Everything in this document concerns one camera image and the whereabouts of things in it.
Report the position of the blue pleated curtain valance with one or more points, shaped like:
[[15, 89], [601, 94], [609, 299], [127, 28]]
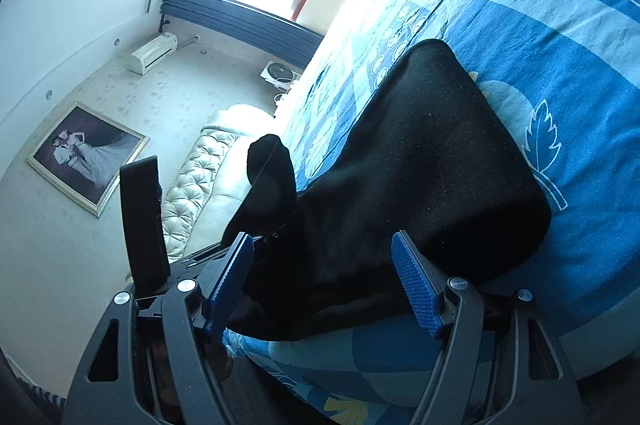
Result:
[[265, 31]]

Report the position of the cream tufted leather headboard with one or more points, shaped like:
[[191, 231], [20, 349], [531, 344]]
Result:
[[212, 182]]

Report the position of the blue patterned bed sheet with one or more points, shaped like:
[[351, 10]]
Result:
[[563, 78]]

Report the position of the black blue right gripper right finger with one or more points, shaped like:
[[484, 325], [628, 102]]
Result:
[[497, 362]]

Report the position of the framed wedding photo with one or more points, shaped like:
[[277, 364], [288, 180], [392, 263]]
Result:
[[82, 153]]

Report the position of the white wall air conditioner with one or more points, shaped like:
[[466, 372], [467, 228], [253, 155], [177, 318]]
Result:
[[153, 52]]

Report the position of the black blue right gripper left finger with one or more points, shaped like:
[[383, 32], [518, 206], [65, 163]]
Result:
[[192, 313]]

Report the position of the white round wall fan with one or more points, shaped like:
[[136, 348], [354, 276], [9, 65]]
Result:
[[279, 75]]

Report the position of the black pants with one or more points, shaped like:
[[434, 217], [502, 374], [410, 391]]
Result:
[[427, 156]]

